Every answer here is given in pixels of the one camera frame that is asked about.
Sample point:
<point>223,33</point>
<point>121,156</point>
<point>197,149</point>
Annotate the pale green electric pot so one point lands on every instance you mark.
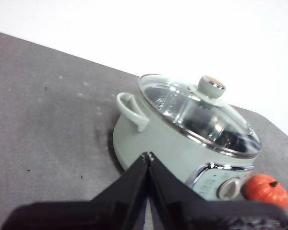
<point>163,143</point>

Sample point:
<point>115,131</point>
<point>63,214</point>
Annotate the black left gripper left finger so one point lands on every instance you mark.
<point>115,208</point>

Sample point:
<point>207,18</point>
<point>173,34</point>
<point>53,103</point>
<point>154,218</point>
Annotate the small orange pumpkin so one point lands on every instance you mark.
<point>261,189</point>

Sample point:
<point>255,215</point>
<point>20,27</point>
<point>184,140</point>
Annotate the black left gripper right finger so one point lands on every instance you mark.
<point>182,210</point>

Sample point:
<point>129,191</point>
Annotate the glass lid with green knob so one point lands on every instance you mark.
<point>194,115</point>

